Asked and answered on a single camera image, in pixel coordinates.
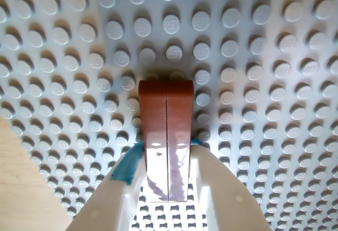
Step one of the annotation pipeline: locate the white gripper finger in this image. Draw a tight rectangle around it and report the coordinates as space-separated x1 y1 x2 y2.
186 145 273 231

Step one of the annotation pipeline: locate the white blue-tipped gripper finger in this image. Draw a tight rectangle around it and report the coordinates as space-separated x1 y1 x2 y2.
64 142 148 231

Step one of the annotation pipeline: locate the grey studded lego baseplate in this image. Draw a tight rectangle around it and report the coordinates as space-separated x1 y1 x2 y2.
0 0 338 231

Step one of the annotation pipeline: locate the brown lego brick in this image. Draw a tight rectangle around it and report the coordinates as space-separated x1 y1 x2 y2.
138 79 195 203

